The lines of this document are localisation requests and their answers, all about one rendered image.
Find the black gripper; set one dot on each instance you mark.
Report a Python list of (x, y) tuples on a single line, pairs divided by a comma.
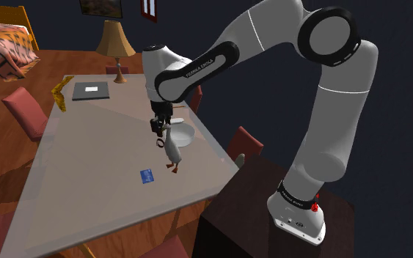
[(160, 109)]

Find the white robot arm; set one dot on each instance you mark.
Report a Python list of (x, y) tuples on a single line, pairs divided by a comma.
[(335, 118)]

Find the red framed wall picture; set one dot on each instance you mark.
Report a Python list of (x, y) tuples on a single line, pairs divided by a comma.
[(149, 9)]

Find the dark framed wall picture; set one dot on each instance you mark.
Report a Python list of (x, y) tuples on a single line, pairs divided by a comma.
[(100, 8)]

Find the table lamp with tan shade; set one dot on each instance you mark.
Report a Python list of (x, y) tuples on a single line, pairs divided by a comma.
[(115, 41)]

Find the white bowl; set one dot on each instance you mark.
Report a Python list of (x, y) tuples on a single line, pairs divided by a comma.
[(186, 137)]

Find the white spoon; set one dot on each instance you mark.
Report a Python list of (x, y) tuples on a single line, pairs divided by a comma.
[(177, 120)]

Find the blue card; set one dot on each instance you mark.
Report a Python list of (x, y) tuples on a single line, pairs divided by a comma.
[(147, 176)]

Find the bed with orange patterned blanket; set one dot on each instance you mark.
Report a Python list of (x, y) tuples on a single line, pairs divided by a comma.
[(2, 50)]

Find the white goose figure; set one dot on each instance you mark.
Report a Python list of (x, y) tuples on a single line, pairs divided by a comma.
[(173, 152)]

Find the yellow patterned strip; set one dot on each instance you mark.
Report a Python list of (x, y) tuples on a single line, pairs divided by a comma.
[(59, 94)]

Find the grey dining table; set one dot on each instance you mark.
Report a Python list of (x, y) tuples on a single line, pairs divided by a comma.
[(95, 143)]

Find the dark robot stand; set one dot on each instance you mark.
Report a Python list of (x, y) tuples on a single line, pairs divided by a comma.
[(242, 207)]

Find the grey book with white label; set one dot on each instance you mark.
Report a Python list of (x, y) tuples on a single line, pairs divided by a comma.
[(90, 93)]

